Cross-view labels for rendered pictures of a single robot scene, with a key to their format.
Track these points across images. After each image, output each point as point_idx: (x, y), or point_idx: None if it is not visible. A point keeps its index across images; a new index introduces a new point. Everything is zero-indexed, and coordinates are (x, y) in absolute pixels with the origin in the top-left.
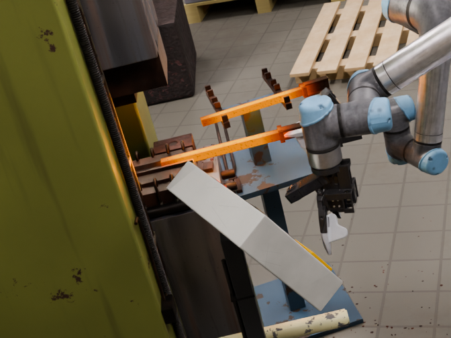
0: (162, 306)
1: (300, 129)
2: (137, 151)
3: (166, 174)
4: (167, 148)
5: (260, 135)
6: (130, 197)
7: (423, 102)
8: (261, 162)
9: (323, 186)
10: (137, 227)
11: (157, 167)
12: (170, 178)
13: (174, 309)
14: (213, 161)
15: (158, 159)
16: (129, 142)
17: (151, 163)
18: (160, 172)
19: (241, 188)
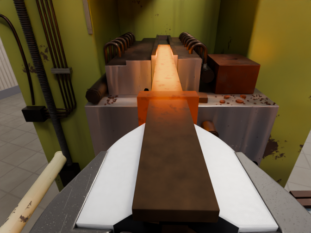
0: (31, 106)
1: (130, 144)
2: (193, 37)
3: (140, 53)
4: (189, 43)
5: (169, 79)
6: (24, 3)
7: None
8: None
9: None
10: (17, 31)
11: (156, 47)
12: (105, 44)
13: (30, 115)
14: (214, 103)
15: (174, 47)
16: (240, 47)
17: (170, 46)
18: (151, 52)
19: (303, 205)
